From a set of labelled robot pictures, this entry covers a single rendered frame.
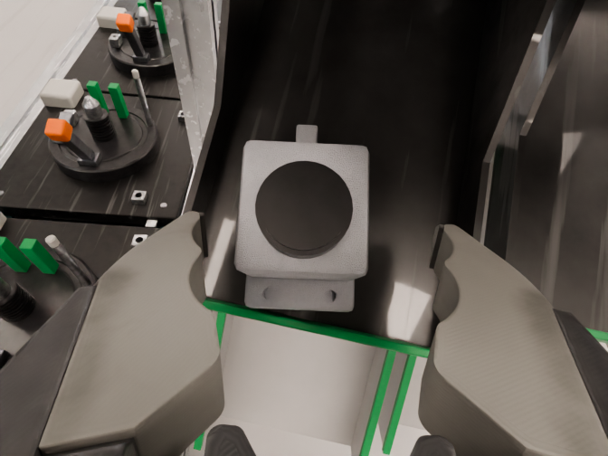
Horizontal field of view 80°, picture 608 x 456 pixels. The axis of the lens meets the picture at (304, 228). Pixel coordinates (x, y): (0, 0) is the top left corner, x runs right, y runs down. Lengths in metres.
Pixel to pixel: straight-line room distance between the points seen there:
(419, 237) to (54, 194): 0.47
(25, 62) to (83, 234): 0.61
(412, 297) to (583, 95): 0.16
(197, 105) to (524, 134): 0.17
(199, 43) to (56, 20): 1.01
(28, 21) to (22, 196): 0.70
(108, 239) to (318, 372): 0.30
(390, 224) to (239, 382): 0.22
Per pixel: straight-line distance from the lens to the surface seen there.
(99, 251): 0.49
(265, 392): 0.35
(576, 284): 0.24
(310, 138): 0.17
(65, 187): 0.57
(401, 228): 0.19
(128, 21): 0.67
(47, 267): 0.45
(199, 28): 0.20
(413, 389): 0.37
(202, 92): 0.22
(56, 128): 0.49
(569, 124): 0.26
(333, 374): 0.34
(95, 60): 0.79
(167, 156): 0.57
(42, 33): 1.15
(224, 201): 0.19
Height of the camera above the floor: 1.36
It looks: 54 degrees down
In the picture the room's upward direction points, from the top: 10 degrees clockwise
